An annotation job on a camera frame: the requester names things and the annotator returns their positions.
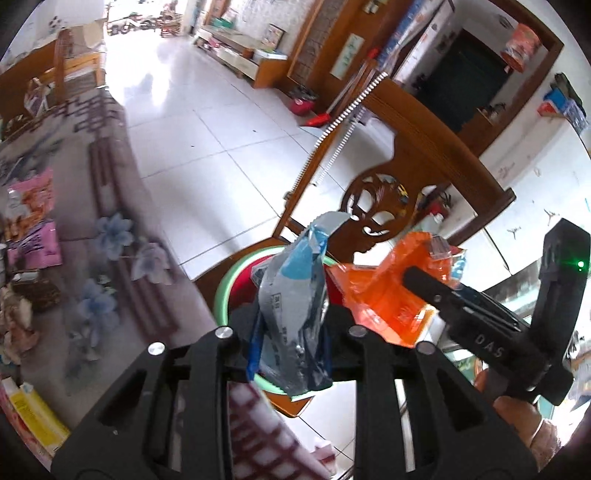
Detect wooden lattice screen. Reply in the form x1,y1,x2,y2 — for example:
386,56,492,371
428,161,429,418
286,0,384,109

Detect orange plastic wrapper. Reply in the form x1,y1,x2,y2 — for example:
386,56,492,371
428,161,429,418
327,232,467,346

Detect carved wooden chair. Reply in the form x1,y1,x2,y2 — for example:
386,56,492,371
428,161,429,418
191,62,517,418

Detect white ribbed strip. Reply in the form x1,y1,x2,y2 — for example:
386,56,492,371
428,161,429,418
293,71,389,188

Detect red broom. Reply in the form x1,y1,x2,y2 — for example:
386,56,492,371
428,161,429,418
299,58,377,129

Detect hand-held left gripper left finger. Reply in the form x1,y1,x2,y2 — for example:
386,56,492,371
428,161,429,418
50,305,267,480

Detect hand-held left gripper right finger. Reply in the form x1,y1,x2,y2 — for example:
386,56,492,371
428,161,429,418
323,305,540,480

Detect floral printed tablecloth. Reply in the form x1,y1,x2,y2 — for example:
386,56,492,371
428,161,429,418
0,88,333,480

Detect person's right hand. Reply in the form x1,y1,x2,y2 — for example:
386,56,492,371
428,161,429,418
475,367,563,469

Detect orange lantern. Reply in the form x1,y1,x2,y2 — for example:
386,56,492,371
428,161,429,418
501,23,542,73

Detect yellow box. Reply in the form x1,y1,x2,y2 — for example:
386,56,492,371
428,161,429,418
9,382,70,455

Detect red basket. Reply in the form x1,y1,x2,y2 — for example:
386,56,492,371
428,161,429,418
288,88,319,114

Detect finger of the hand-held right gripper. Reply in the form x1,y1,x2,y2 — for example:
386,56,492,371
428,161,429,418
401,267,532,333

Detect large printed carton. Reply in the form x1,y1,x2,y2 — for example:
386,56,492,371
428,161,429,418
376,0,455,84

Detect blue boxes on shelf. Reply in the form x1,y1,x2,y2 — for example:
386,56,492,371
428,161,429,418
538,74,589,134

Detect brown snack packet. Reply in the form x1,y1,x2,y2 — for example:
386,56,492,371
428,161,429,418
11,272,61,312

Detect pink snack packet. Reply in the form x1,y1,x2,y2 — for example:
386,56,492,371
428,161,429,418
7,168,63,268

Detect grey blue snack bag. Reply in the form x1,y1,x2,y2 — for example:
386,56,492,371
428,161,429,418
249,211,352,400

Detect framed green picture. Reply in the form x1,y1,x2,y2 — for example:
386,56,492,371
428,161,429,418
330,33,365,79

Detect wooden tv cabinet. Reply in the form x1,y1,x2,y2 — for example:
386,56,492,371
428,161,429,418
194,25,289,88

